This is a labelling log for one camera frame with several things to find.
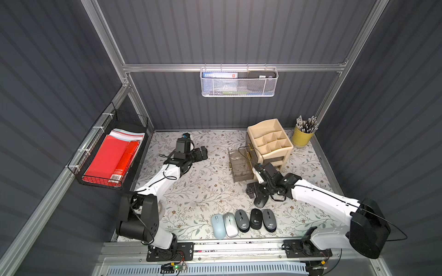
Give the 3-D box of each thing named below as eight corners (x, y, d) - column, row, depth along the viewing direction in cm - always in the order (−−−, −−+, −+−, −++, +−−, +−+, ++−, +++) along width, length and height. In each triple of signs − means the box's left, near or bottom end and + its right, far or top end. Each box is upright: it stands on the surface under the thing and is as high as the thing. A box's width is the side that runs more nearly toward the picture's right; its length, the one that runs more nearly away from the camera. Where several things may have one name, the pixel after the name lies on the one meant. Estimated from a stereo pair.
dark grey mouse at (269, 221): (264, 232, 80) (265, 230, 78) (261, 210, 87) (262, 209, 85) (276, 232, 80) (278, 230, 78) (272, 210, 87) (274, 208, 85)
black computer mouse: (235, 232, 80) (235, 231, 78) (234, 211, 87) (234, 209, 85) (249, 232, 80) (250, 231, 78) (248, 211, 87) (248, 209, 85)
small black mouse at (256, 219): (250, 229, 81) (251, 228, 79) (248, 210, 87) (249, 208, 85) (263, 229, 81) (264, 228, 79) (260, 210, 87) (261, 208, 85)
